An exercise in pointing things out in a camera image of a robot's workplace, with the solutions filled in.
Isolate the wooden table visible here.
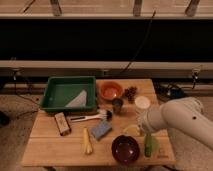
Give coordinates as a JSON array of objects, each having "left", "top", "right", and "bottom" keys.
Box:
[{"left": 22, "top": 79, "right": 176, "bottom": 167}]

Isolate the green cucumber toy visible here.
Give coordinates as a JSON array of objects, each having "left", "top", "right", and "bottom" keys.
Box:
[{"left": 144, "top": 133, "right": 159, "bottom": 157}]

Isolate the white dish brush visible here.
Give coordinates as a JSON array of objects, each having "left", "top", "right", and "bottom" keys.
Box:
[{"left": 69, "top": 109, "right": 112, "bottom": 122}]

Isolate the yellow banana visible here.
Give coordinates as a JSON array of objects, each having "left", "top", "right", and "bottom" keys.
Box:
[{"left": 83, "top": 128, "right": 93, "bottom": 155}]

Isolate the dark grape bunch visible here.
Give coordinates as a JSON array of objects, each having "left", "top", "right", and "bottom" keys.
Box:
[{"left": 124, "top": 86, "right": 137, "bottom": 103}]

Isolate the blue sponge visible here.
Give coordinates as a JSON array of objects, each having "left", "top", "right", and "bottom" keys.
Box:
[{"left": 91, "top": 121, "right": 112, "bottom": 140}]

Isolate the black cable left floor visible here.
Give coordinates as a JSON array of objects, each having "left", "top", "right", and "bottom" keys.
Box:
[{"left": 11, "top": 69, "right": 41, "bottom": 119}]

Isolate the dark red bowl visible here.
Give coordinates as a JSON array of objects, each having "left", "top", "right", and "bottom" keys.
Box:
[{"left": 111, "top": 135, "right": 140, "bottom": 165}]

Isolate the black cable right floor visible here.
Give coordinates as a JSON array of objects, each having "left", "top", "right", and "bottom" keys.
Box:
[{"left": 154, "top": 71, "right": 201, "bottom": 101}]

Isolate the green plastic tray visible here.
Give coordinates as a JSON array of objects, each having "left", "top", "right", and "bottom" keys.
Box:
[{"left": 40, "top": 76, "right": 96, "bottom": 112}]

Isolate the black cable floor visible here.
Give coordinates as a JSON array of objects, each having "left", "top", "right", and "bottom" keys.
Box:
[
  {"left": 11, "top": 69, "right": 41, "bottom": 119},
  {"left": 154, "top": 71, "right": 201, "bottom": 101}
]

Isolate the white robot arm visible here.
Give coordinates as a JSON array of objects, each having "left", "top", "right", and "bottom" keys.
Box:
[{"left": 138, "top": 97, "right": 213, "bottom": 151}]

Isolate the black cable on wall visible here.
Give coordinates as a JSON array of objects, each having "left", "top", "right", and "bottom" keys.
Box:
[{"left": 118, "top": 10, "right": 157, "bottom": 76}]

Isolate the orange bowl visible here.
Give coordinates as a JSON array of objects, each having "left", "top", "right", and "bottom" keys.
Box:
[{"left": 99, "top": 81, "right": 123, "bottom": 101}]

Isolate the grey cloth in tray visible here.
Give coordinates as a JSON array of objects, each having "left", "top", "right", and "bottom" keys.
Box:
[{"left": 67, "top": 90, "right": 87, "bottom": 107}]

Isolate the white paper cup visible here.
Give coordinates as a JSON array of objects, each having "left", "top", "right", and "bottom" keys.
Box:
[{"left": 134, "top": 96, "right": 151, "bottom": 114}]

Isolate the dark metal cup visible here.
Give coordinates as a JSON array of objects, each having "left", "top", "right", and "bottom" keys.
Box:
[{"left": 112, "top": 98, "right": 123, "bottom": 114}]

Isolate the brown rectangular box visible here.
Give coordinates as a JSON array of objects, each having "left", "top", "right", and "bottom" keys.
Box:
[{"left": 54, "top": 112, "right": 71, "bottom": 136}]

